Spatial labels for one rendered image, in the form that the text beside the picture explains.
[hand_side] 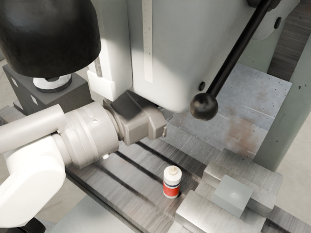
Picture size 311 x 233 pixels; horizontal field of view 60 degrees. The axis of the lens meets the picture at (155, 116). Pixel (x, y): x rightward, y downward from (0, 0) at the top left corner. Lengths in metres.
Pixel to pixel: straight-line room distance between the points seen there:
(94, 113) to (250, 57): 0.51
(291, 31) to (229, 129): 0.31
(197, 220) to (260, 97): 0.41
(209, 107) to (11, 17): 0.18
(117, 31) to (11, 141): 0.20
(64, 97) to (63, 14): 0.50
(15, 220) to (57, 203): 1.42
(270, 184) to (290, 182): 1.35
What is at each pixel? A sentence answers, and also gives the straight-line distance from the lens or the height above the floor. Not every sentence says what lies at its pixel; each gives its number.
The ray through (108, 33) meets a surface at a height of 1.43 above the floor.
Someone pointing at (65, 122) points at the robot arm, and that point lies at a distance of 0.39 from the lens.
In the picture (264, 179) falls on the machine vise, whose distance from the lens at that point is 0.67.
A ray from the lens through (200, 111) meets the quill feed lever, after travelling 0.27.
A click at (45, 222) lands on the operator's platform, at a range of 1.35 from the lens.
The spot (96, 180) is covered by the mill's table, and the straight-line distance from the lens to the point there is 0.72.
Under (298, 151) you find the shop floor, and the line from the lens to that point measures 2.21.
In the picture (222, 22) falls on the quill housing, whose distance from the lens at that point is 0.31.
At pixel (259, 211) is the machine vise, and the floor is 1.04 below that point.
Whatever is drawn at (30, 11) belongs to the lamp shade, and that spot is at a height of 1.49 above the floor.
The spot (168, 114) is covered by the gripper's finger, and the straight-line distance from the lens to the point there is 0.47.
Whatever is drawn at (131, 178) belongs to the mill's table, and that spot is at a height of 0.96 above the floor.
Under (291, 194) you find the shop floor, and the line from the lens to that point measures 1.97.
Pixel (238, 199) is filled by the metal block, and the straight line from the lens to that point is 0.54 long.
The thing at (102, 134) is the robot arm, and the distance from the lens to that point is 0.40.
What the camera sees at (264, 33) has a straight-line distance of 0.46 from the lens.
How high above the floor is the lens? 1.57
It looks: 46 degrees down
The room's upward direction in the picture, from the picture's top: straight up
